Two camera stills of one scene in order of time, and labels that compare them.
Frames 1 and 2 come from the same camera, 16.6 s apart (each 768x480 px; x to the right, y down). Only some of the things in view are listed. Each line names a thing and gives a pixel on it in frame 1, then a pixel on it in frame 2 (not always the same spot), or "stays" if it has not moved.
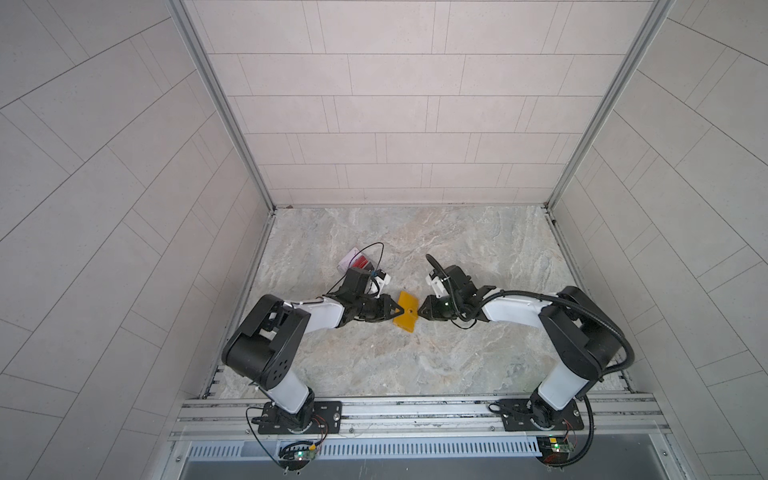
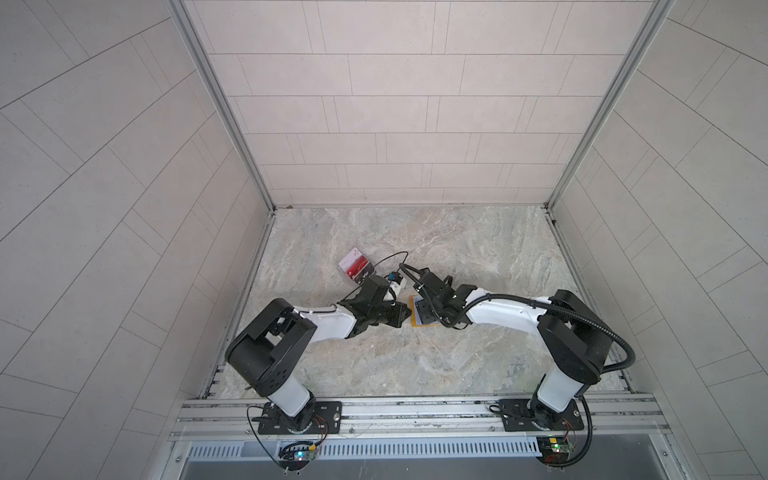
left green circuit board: (295, 458) stays
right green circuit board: (555, 450) stays
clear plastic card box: (355, 259) stays
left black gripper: (383, 302) to (396, 318)
